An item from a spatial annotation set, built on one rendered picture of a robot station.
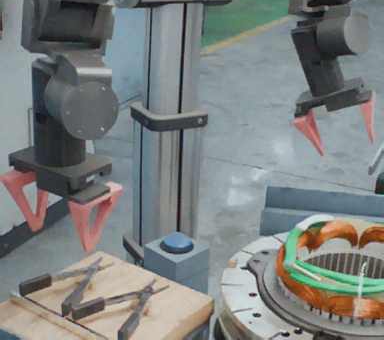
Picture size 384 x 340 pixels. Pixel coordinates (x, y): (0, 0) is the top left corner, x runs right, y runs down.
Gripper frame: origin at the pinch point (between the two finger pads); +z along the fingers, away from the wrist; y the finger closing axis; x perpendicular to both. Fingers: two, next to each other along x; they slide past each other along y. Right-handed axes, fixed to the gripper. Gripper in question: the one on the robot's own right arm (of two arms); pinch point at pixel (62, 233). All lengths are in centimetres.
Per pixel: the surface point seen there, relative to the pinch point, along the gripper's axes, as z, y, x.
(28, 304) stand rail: 8.1, -1.8, -4.2
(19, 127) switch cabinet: 60, -165, 144
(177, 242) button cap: 11.0, -0.1, 24.0
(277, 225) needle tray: 11.1, 8.7, 38.6
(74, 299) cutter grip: 6.4, 3.5, -2.2
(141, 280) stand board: 9.0, 4.3, 9.4
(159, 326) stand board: 8.9, 12.0, 2.6
